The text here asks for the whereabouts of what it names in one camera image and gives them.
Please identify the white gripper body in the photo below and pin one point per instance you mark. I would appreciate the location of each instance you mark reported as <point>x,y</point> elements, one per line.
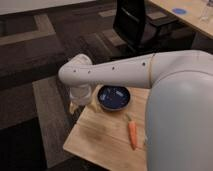
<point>81,95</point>

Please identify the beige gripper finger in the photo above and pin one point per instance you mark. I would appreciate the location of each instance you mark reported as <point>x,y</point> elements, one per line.
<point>72,108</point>
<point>94,105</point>

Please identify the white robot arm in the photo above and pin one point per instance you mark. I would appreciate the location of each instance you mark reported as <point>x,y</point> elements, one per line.
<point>179,110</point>

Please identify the dark blue bowl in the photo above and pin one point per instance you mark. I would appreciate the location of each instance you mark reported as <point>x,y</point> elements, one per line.
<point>113,98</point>

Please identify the orange carrot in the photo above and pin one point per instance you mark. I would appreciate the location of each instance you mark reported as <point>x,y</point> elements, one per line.
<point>132,129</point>

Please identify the black office chair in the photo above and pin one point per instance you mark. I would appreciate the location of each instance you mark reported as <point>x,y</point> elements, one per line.
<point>141,25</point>

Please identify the blue round coaster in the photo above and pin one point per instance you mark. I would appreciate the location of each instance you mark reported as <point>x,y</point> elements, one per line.
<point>179,11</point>

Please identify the wooden background desk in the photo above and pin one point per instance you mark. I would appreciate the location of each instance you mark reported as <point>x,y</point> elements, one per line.
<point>194,10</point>

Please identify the clear glass on desk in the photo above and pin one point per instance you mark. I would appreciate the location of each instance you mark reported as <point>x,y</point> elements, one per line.
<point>207,13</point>

